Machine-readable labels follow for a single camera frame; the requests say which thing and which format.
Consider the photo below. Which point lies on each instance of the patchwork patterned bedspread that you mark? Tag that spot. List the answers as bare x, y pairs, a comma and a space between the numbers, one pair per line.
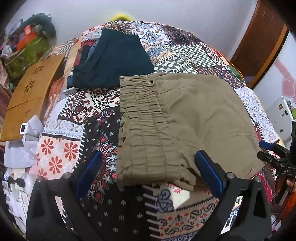
87, 120

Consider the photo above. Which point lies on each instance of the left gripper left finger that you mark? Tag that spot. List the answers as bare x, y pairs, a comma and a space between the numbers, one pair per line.
44, 221

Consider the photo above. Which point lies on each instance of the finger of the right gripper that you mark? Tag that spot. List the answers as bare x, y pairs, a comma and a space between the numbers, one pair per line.
265, 145

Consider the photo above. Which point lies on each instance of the blue folded garment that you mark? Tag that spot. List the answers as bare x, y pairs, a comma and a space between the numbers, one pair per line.
83, 55

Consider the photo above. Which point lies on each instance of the grey neck pillow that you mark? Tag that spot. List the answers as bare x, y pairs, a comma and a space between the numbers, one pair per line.
44, 23

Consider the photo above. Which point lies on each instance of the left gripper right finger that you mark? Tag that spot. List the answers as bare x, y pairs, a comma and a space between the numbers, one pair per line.
253, 220

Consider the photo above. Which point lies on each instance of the dark navy folded garment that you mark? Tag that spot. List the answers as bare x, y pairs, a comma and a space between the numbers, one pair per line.
116, 54

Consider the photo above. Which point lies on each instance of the brown wooden door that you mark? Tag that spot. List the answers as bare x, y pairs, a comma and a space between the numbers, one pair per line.
261, 43

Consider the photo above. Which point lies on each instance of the grey white cloth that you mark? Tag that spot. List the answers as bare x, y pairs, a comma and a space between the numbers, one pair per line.
22, 153

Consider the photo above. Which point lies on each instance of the yellow curved pillow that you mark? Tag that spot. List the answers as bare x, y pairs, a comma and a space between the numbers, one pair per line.
121, 17

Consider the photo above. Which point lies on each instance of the orange box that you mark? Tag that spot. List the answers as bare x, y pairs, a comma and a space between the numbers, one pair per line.
28, 37

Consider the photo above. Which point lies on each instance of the wooden lap desk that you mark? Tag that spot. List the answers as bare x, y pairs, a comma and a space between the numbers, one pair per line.
29, 96

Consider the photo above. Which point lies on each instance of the white device box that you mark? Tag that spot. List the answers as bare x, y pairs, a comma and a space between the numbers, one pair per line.
281, 118

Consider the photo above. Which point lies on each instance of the olive khaki pants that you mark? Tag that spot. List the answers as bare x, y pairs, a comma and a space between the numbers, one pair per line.
167, 118

